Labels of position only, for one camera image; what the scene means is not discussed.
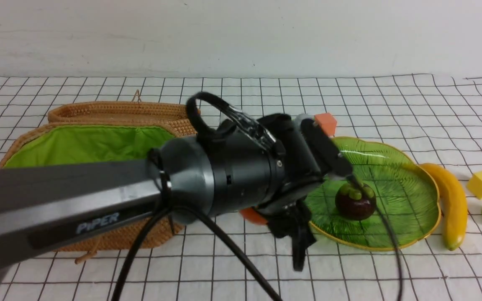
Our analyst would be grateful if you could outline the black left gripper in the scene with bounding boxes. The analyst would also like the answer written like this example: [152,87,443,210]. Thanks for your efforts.
[258,176,325,272]

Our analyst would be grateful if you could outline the orange persimmon toy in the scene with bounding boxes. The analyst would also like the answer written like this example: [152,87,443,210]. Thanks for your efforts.
[239,207,268,225]

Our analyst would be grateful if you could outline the dark purple mangosteen toy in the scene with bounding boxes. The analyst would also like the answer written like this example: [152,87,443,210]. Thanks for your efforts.
[335,183,377,221]

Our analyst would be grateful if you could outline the green leaf glass plate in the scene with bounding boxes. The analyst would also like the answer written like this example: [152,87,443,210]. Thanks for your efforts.
[305,137,441,252]

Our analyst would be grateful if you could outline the yellow banana toy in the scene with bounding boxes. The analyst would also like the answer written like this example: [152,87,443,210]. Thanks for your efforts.
[419,163,468,251]

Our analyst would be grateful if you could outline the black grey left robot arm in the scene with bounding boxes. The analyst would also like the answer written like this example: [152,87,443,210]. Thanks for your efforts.
[0,114,336,301]

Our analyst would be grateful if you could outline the orange foam cube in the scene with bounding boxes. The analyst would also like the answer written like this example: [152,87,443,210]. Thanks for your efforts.
[314,112,337,137]

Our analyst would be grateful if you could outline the woven rattan basket lid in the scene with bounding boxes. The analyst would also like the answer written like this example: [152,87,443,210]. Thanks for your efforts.
[48,91,196,136]

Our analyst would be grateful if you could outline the woven rattan basket green lining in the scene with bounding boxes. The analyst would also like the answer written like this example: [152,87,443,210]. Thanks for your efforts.
[0,122,195,265]

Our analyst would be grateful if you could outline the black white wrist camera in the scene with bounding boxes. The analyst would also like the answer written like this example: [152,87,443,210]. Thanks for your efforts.
[300,118,353,179]

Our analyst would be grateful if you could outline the black camera cable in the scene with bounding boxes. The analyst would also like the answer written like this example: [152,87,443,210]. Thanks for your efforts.
[111,91,405,301]

